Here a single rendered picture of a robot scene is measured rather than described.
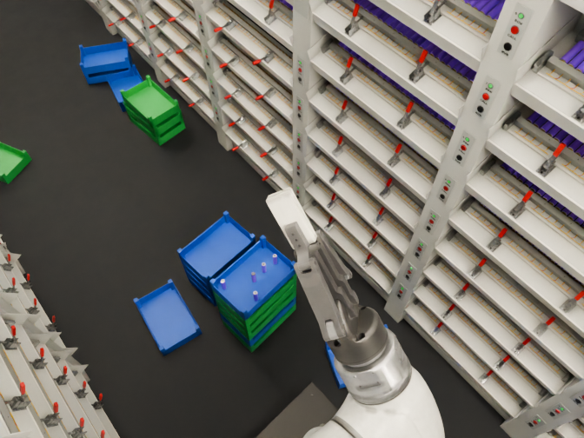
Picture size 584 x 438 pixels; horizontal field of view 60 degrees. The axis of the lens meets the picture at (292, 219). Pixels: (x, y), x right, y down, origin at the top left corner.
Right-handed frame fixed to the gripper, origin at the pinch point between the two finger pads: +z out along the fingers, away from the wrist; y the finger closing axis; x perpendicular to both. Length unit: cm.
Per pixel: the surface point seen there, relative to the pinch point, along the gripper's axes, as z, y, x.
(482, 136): -32, -83, -25
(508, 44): -10, -71, -36
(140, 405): -97, -91, 143
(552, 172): -44, -74, -37
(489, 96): -21, -78, -30
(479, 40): -9, -83, -32
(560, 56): -19, -77, -46
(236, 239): -63, -148, 89
